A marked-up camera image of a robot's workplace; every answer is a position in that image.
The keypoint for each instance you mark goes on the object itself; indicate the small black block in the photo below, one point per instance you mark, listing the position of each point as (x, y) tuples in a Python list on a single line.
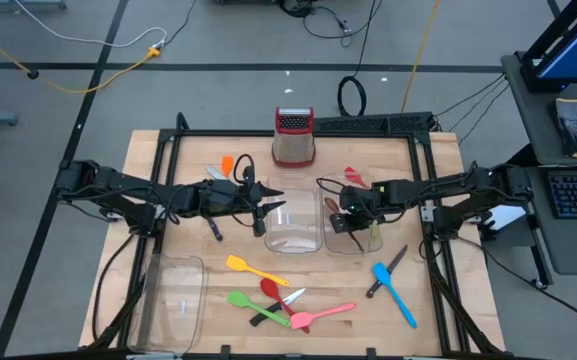
[(214, 229)]

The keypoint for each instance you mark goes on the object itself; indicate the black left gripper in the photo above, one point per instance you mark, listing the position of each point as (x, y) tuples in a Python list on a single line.
[(223, 197)]

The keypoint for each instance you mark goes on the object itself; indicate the all-black knife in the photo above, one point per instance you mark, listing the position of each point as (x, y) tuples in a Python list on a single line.
[(374, 290)]

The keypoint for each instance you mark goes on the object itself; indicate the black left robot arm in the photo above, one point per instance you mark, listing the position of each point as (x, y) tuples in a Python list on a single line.
[(118, 187)]

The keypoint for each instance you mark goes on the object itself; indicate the black aluminium table frame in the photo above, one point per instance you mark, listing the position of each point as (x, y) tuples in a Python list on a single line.
[(218, 133)]

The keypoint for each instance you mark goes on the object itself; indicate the yellow spatula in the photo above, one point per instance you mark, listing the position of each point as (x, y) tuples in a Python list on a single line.
[(235, 263)]

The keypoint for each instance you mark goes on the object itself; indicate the red metal box grater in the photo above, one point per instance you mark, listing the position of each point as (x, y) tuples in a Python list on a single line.
[(293, 145)]

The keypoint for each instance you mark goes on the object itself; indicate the gray black work glove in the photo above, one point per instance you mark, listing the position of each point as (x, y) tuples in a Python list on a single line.
[(570, 125)]

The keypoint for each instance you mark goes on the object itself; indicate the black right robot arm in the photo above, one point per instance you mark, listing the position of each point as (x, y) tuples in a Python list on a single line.
[(443, 187)]

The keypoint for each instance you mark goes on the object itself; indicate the red spoon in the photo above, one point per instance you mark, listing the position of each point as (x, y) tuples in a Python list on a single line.
[(269, 288)]

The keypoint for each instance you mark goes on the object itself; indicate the green spatula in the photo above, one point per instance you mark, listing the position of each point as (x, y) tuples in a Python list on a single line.
[(238, 299)]

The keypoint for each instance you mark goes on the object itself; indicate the black desk leg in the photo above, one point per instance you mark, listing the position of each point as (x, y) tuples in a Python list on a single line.
[(523, 156)]

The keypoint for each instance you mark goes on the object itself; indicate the blue spatula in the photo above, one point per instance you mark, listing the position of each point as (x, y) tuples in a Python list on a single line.
[(382, 275)]

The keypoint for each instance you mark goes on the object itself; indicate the brown wooden spoon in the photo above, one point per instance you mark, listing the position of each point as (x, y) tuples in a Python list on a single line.
[(331, 204)]

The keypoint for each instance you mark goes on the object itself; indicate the light green spoon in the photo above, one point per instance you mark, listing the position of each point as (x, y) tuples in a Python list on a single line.
[(375, 235)]

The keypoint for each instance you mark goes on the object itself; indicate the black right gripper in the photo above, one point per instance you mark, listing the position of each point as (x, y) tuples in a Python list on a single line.
[(363, 200)]

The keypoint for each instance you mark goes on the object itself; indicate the clear plastic bin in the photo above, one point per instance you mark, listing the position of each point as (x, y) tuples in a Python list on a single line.
[(293, 240), (333, 240), (168, 300)]

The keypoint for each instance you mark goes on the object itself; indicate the white paper sheet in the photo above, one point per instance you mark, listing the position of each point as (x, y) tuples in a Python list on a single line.
[(510, 217)]

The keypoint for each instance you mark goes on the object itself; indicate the pink spatula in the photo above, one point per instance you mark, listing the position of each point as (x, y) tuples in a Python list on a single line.
[(303, 320)]

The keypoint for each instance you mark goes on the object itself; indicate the red spatula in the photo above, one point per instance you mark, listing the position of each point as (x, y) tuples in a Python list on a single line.
[(353, 175)]

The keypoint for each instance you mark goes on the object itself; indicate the gray desk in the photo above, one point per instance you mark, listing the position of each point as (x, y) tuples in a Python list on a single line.
[(533, 125)]

